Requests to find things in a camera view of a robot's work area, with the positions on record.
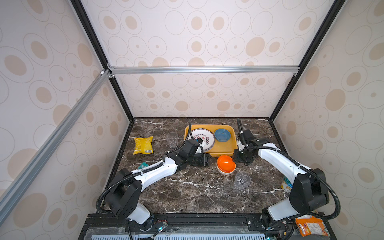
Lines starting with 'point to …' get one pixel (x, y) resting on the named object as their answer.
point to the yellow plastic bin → (228, 148)
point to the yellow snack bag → (143, 145)
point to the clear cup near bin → (172, 139)
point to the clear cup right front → (242, 180)
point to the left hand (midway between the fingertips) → (215, 160)
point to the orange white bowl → (225, 164)
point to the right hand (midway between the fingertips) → (236, 159)
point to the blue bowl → (222, 135)
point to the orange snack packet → (309, 225)
